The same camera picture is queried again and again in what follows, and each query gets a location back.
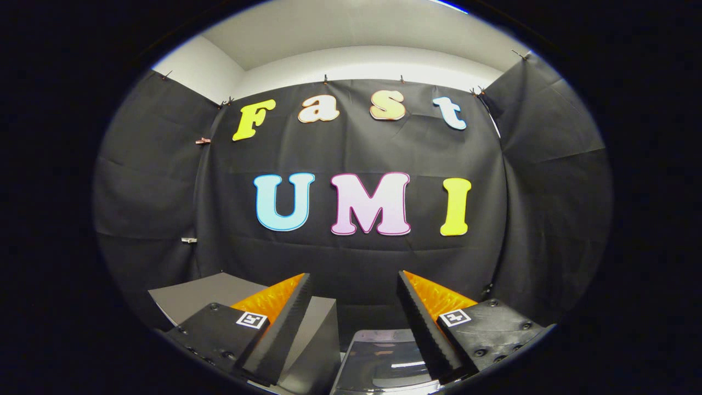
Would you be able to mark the black backdrop cloth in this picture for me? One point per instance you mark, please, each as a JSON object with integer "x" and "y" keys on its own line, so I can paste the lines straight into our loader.
{"x": 356, "y": 148}

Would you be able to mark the grey washing machine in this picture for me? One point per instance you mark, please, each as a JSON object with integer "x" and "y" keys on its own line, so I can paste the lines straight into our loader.
{"x": 384, "y": 333}

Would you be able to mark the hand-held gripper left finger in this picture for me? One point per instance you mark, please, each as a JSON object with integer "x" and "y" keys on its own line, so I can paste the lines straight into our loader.
{"x": 282, "y": 332}

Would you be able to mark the grey box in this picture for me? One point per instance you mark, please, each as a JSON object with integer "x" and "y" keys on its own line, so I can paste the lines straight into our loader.
{"x": 208, "y": 293}

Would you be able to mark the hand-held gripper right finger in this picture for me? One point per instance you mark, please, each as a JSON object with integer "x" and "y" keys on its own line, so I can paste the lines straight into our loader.
{"x": 425, "y": 332}

